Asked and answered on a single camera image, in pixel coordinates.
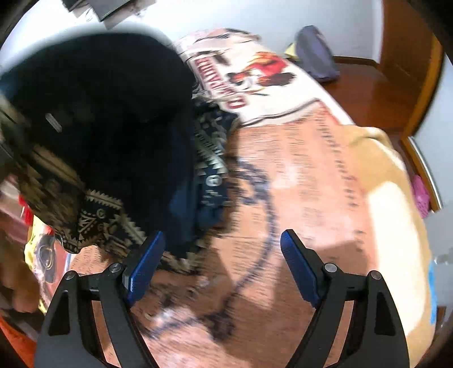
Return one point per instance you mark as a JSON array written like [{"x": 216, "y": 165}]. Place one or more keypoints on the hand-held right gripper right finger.
[{"x": 300, "y": 265}]

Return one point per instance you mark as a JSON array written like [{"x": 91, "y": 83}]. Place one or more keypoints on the red garment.
[{"x": 14, "y": 339}]

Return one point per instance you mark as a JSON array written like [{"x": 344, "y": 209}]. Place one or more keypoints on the grey-blue pillow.
[{"x": 316, "y": 53}]

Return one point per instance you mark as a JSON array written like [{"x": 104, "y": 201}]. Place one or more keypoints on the navy patterned hoodie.
[{"x": 106, "y": 124}]

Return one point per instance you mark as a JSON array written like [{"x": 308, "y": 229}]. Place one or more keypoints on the pink object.
[{"x": 420, "y": 196}]

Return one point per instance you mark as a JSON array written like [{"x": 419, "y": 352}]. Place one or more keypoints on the yellow cloth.
[{"x": 35, "y": 247}]

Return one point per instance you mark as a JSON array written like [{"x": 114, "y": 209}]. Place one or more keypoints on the wooden door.
[{"x": 410, "y": 53}]

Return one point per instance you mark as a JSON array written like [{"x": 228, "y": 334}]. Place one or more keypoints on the printed blanket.
[{"x": 300, "y": 177}]

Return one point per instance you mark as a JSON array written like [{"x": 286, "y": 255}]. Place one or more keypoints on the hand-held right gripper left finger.
[{"x": 147, "y": 265}]

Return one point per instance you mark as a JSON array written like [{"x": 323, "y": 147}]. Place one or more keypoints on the beige bed sheet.
[{"x": 389, "y": 212}]

